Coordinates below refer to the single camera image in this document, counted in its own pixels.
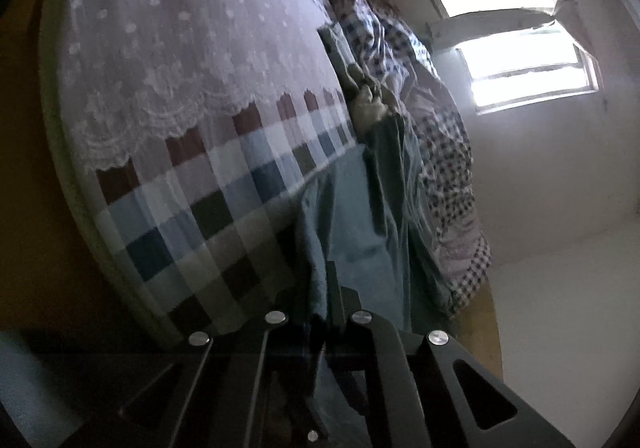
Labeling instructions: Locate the checked bed sheet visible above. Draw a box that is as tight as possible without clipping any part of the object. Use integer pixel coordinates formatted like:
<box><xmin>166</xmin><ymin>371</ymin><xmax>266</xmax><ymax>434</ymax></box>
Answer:
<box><xmin>42</xmin><ymin>0</ymin><xmax>361</xmax><ymax>344</ymax></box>

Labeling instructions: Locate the khaki garment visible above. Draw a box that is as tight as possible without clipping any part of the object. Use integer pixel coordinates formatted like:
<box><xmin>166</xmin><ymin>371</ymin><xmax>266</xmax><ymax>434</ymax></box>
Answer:
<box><xmin>345</xmin><ymin>63</ymin><xmax>401</xmax><ymax>134</ymax></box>

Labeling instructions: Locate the checked duvet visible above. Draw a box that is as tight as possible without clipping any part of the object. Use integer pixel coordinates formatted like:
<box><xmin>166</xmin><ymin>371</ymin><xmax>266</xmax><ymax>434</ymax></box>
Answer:
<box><xmin>322</xmin><ymin>0</ymin><xmax>493</xmax><ymax>316</ymax></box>

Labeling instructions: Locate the teal shirt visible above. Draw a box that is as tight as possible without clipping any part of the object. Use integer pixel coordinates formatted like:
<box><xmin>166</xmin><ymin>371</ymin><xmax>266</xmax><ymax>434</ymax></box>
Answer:
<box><xmin>295</xmin><ymin>115</ymin><xmax>456</xmax><ymax>429</ymax></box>

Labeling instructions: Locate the light blue folded cloth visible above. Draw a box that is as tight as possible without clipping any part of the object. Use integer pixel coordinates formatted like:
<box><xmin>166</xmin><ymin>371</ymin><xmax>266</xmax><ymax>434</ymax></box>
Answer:
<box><xmin>317</xmin><ymin>21</ymin><xmax>361</xmax><ymax>79</ymax></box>

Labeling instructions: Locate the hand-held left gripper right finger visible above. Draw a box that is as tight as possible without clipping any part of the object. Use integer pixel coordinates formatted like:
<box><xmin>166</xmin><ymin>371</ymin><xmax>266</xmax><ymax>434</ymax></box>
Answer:
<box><xmin>325</xmin><ymin>261</ymin><xmax>576</xmax><ymax>448</ymax></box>

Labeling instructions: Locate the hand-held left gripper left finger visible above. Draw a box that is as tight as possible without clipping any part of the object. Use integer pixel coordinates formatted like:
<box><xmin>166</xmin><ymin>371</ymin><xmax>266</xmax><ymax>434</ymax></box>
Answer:
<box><xmin>65</xmin><ymin>311</ymin><xmax>323</xmax><ymax>448</ymax></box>

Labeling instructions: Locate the wooden headboard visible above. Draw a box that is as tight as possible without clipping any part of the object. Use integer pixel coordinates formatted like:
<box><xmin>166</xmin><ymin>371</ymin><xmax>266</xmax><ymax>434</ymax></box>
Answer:
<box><xmin>452</xmin><ymin>278</ymin><xmax>503</xmax><ymax>379</ymax></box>

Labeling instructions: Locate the window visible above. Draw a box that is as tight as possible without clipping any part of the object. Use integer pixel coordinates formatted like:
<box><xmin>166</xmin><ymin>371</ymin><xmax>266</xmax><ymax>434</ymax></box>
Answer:
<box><xmin>417</xmin><ymin>0</ymin><xmax>601</xmax><ymax>116</ymax></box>

